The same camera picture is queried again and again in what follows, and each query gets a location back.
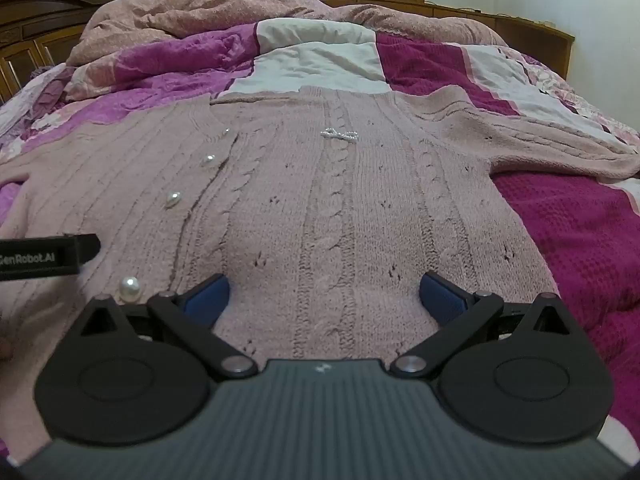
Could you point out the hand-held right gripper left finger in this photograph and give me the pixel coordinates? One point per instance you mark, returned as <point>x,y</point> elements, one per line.
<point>207,300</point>

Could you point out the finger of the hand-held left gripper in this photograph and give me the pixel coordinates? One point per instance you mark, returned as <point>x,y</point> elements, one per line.
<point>87,249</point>

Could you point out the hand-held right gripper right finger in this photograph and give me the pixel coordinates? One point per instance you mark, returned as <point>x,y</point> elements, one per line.
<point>442,300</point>

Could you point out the pink knit sweater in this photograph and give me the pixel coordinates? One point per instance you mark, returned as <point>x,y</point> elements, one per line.
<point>320,200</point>

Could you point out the magenta patchwork quilt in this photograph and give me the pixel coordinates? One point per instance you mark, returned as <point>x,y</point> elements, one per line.
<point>565,240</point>

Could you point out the wooden headboard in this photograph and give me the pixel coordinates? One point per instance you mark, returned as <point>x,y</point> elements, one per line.
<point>30,30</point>

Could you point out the pink comforter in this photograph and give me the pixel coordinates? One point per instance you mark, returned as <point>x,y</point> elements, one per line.
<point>210,10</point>

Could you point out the wooden bedside cabinet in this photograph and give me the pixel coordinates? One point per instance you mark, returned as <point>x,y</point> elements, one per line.
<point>530,35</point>

